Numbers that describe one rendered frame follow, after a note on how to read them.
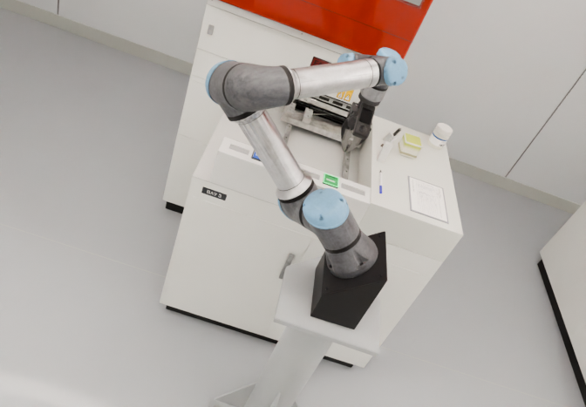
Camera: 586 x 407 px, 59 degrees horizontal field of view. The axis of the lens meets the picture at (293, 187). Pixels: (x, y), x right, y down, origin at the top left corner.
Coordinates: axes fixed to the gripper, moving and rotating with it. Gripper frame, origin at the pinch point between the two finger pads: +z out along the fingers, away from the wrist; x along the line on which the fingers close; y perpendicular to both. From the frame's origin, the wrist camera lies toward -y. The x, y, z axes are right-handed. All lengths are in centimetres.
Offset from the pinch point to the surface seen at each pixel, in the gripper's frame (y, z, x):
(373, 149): 30.6, 14.1, -15.7
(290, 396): -43, 78, -12
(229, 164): -4.0, 18.5, 34.8
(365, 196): -0.8, 14.6, -13.3
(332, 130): 49, 23, 0
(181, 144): 59, 64, 63
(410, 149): 33.6, 10.2, -29.7
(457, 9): 207, -3, -65
